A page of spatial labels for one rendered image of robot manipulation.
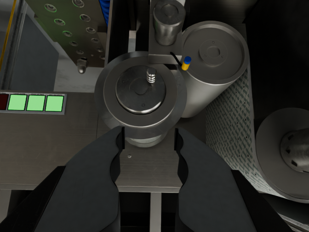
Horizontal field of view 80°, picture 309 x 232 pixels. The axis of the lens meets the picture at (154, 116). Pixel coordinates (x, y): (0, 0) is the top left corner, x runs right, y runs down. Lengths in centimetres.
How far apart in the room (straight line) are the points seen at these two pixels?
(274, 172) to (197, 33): 26
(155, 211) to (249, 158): 38
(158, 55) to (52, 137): 49
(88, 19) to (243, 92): 39
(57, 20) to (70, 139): 34
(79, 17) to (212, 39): 32
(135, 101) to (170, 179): 39
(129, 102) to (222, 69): 17
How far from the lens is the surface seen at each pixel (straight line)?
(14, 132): 75
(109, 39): 35
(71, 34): 59
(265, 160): 34
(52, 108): 69
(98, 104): 30
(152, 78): 26
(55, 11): 54
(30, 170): 71
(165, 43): 29
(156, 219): 64
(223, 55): 35
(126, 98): 28
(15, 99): 76
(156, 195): 62
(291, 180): 36
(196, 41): 35
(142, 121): 28
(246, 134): 34
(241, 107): 36
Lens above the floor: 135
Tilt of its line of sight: 13 degrees down
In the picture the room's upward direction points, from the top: 179 degrees counter-clockwise
